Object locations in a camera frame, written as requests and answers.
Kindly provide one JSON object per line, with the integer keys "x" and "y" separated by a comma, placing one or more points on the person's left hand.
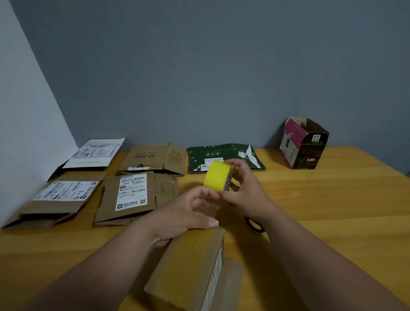
{"x": 174, "y": 218}

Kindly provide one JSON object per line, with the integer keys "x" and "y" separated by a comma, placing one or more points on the person's right hand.
{"x": 250, "y": 198}

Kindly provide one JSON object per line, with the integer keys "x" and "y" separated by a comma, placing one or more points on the black scissors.
{"x": 256, "y": 228}

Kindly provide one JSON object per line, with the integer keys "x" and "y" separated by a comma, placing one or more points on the yellow tape roll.
{"x": 216, "y": 176}

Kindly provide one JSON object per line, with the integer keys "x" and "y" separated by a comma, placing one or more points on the small brown cardboard box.
{"x": 189, "y": 266}

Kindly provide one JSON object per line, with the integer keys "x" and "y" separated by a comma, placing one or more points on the green box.
{"x": 221, "y": 153}

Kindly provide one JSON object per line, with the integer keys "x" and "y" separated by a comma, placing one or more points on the plain brown carton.
{"x": 147, "y": 157}

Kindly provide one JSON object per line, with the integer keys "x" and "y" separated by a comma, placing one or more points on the brown carton with label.
{"x": 109, "y": 205}

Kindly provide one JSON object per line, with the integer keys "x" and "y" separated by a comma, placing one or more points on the pink and black carton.
{"x": 302, "y": 144}

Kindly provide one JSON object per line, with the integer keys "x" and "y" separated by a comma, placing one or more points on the black box white label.
{"x": 93, "y": 153}

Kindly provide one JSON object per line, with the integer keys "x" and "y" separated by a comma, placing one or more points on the person's left forearm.
{"x": 86, "y": 275}

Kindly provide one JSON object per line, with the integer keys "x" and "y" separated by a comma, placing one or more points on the person's right forearm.
{"x": 330, "y": 269}

